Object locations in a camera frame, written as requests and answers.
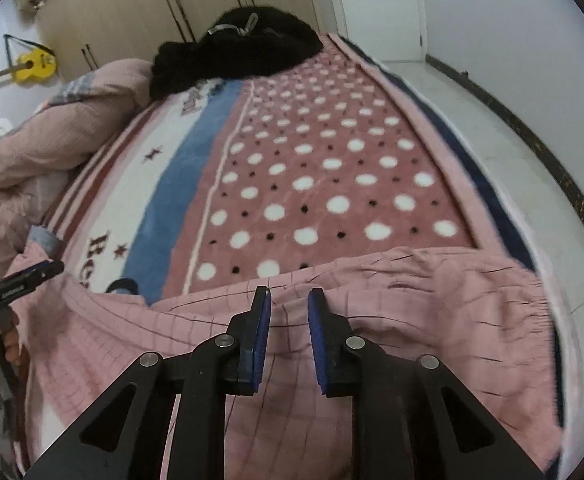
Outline pink checked pants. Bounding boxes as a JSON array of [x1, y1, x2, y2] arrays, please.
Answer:
[[14, 247, 562, 479]]

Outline black clothing pile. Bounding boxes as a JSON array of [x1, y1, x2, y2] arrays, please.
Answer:
[[150, 6, 323, 100]]

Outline grey blue folded cloth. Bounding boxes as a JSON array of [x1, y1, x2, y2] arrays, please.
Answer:
[[27, 226, 64, 259]]

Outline pink quilted duvet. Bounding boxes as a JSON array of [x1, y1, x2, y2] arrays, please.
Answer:
[[0, 58, 152, 279]]

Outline patterned fleece bed blanket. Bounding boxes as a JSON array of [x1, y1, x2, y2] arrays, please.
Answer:
[[45, 35, 580, 479]]

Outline yellow toy guitar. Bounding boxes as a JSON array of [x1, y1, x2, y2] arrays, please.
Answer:
[[0, 34, 57, 84]]

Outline beige wardrobe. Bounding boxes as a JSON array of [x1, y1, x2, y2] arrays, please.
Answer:
[[34, 0, 321, 81]]

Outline white door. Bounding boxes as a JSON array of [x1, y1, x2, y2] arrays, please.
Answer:
[[339, 0, 424, 63]]

